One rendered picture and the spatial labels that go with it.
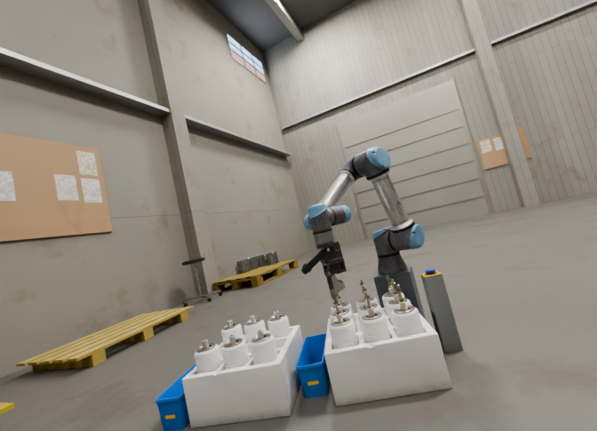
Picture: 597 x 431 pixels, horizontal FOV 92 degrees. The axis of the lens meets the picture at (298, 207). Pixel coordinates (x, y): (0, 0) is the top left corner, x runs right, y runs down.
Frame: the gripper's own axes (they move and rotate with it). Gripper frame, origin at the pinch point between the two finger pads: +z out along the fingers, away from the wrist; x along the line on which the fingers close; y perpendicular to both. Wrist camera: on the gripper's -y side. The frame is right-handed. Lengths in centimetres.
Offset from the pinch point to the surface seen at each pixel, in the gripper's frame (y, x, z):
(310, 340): -14.5, 30.7, 24.7
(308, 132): 61, 764, -319
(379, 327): 13.6, -5.8, 12.5
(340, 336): -0.5, -4.7, 12.9
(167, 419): -71, 1, 31
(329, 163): 98, 749, -209
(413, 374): 20.0, -9.7, 28.3
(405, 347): 19.7, -9.7, 19.5
